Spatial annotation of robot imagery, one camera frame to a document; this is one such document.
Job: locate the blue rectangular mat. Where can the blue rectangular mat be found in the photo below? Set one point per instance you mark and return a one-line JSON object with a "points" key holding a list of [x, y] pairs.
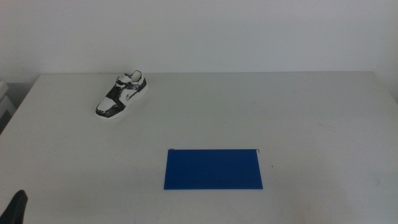
{"points": [[213, 169]]}

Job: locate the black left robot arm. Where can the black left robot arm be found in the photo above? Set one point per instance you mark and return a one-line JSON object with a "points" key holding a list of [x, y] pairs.
{"points": [[14, 209]]}

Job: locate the black and white sneaker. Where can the black and white sneaker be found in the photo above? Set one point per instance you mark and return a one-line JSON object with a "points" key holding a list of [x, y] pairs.
{"points": [[112, 104]]}

